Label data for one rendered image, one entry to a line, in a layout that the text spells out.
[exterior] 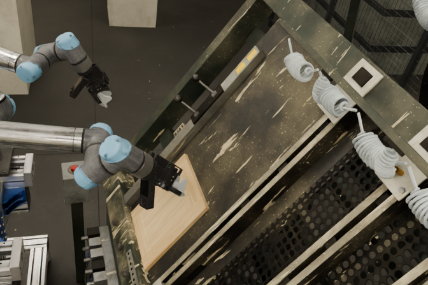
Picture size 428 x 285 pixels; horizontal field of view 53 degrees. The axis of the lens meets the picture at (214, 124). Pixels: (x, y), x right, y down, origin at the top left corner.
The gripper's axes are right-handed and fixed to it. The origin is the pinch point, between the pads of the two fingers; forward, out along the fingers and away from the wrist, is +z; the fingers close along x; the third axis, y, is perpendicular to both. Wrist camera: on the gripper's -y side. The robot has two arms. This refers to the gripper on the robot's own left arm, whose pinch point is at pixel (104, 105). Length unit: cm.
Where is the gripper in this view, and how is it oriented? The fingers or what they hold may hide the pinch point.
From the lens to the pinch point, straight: 191.7
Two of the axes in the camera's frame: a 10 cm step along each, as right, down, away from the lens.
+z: 3.2, 6.9, 6.6
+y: 9.3, -3.7, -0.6
